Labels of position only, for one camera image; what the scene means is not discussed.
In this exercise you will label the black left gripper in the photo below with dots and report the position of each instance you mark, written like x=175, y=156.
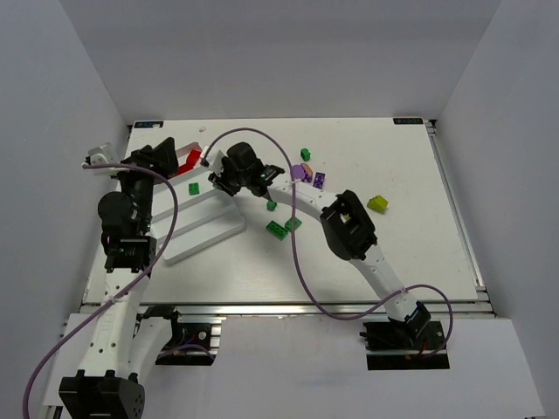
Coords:
x=146, y=159

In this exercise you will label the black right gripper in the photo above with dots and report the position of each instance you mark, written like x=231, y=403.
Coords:
x=228, y=179

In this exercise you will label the red sloped lego brick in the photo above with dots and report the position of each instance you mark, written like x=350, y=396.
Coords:
x=192, y=158

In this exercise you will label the green small lego brick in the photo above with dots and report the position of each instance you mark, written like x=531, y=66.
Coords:
x=194, y=189

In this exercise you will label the green small brick top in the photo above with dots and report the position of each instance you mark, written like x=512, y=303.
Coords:
x=305, y=154

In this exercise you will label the green long brick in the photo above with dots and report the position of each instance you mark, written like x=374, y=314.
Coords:
x=277, y=230

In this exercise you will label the green square brick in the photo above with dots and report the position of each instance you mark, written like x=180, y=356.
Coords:
x=293, y=223

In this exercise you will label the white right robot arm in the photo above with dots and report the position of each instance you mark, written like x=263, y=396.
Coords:
x=350, y=233

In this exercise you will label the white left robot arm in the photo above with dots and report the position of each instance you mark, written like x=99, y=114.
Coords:
x=123, y=347

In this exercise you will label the blue label sticker left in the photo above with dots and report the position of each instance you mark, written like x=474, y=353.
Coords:
x=148, y=124

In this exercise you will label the blue label sticker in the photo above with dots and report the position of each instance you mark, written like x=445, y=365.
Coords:
x=407, y=121
x=148, y=124

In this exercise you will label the white divided sorting tray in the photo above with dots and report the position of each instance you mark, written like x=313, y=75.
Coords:
x=202, y=220

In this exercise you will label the purple rounded lego stack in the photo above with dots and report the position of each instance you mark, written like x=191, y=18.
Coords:
x=302, y=172

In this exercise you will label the purple flat lego brick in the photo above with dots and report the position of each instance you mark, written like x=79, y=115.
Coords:
x=319, y=180

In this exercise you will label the lime lego brick right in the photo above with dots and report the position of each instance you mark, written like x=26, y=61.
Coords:
x=378, y=204

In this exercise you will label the blue label sticker right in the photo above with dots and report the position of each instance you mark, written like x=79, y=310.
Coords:
x=407, y=121

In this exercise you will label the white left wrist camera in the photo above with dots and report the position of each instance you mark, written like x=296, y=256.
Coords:
x=100, y=159

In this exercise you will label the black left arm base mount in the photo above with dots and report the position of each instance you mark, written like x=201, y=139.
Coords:
x=188, y=343

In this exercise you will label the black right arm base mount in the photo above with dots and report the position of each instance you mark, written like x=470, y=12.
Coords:
x=418, y=343

